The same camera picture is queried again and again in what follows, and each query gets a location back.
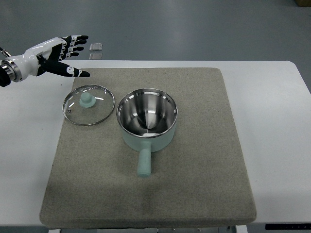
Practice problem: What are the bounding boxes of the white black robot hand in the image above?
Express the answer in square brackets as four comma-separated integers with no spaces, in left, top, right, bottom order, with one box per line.
[0,35,90,83]

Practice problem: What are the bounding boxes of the upper metal floor plate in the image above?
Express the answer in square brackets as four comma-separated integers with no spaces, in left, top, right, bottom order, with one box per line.
[89,43,103,51]

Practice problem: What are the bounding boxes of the metal floor plate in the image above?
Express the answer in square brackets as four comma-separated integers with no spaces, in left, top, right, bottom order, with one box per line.
[89,43,103,51]
[89,53,103,60]

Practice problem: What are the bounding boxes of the black panel under table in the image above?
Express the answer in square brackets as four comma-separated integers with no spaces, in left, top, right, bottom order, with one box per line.
[265,223,311,231]

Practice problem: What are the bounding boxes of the mint green saucepan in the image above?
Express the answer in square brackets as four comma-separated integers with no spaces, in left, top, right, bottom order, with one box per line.
[116,88,178,178]

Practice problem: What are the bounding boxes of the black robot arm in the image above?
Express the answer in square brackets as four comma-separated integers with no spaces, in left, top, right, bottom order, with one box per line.
[0,66,11,87]

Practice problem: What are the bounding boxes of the lower metal floor plate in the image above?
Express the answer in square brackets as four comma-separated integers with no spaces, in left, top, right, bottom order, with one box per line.
[89,53,103,60]

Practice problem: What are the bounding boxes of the cardboard box corner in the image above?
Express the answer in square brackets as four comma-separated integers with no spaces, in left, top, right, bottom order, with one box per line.
[295,0,311,7]

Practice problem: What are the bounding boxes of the glass lid green knob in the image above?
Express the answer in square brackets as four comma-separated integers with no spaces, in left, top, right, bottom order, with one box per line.
[62,84,115,126]

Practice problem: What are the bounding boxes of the beige felt mat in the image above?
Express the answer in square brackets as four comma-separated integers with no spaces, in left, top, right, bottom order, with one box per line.
[39,68,257,229]

